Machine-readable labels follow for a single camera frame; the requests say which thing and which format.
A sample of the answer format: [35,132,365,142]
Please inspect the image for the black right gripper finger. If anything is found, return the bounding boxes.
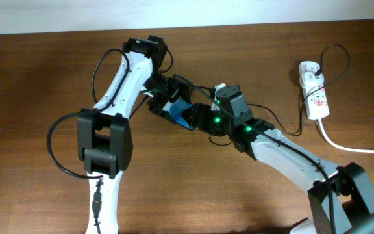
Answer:
[182,103,204,116]
[179,114,200,129]

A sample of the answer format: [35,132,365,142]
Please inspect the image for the blue screen Galaxy smartphone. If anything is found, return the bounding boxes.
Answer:
[162,99,195,131]

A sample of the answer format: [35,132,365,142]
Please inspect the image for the black USB charging cable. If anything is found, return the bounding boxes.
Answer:
[247,44,351,137]

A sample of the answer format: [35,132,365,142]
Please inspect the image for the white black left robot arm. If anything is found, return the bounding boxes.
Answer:
[77,36,192,233]

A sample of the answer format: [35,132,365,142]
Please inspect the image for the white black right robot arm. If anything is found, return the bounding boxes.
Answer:
[181,85,374,233]

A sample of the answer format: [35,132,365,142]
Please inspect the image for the white USB charger plug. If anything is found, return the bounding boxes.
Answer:
[299,71,324,88]

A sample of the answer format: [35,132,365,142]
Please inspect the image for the white power strip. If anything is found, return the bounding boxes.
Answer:
[299,61,329,120]

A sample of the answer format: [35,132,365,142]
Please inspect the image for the white power strip cord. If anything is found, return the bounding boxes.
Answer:
[316,118,374,155]

